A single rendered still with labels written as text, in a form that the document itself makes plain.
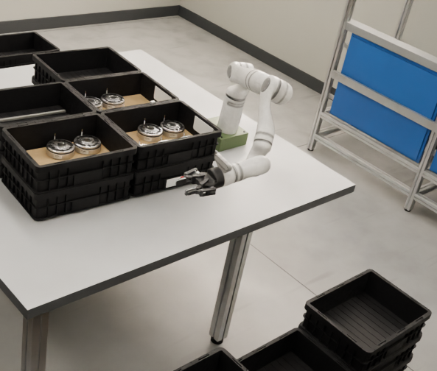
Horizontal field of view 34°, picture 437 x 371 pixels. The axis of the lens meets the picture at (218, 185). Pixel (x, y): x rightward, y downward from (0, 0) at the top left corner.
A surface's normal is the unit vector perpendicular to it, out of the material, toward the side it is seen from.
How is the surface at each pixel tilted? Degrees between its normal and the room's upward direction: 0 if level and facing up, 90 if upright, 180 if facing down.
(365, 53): 90
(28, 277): 0
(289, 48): 90
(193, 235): 0
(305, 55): 90
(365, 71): 90
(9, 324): 0
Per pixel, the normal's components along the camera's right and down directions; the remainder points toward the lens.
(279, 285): 0.18, -0.84
